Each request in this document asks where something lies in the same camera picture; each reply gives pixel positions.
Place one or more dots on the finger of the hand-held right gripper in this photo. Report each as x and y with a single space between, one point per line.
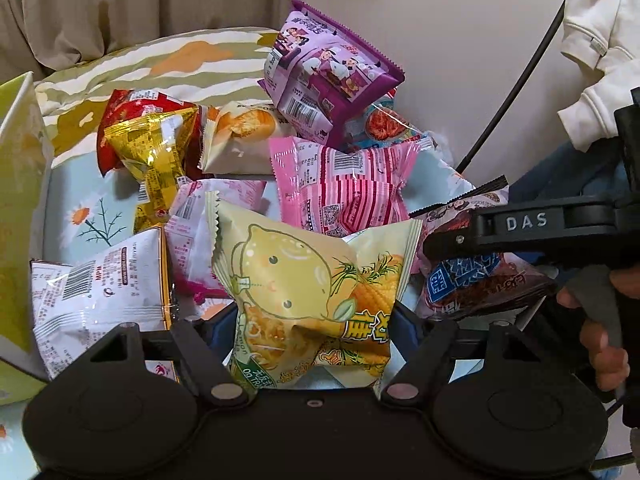
450 240

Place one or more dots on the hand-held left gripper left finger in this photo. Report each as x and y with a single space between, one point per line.
220 332

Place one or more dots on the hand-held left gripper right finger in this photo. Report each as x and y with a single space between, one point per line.
402 332

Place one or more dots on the dark brown snack packet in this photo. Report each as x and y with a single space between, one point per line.
480 285

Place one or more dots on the yellow lemon snack packet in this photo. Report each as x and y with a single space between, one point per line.
290 285

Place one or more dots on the pink striped snack packet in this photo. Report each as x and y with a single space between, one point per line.
340 185

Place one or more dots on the blue kimchi snack packet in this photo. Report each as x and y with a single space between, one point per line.
385 127

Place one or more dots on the gold snack packet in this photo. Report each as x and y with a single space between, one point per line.
150 155

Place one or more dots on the yellow-green cardboard box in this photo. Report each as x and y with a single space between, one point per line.
20 210

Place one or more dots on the person's right hand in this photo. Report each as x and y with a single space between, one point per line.
607 365

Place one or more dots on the dark blue cloth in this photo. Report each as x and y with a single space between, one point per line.
565 175

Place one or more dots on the pale pink snack packet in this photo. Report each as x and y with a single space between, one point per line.
190 225

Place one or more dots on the white barcode snack packet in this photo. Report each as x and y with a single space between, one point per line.
90 300

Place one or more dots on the light blue daisy bedsheet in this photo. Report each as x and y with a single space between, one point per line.
85 195

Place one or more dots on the white jacket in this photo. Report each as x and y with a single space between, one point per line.
600 35

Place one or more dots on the cream bread packet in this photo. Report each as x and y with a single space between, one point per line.
240 130

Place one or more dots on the purple snack packet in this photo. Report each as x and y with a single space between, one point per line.
325 75

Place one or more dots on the red snack packet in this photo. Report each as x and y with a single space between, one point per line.
125 105

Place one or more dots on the green striped floral quilt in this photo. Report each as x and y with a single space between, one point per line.
150 65

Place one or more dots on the beige curtain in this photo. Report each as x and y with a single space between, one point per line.
125 0

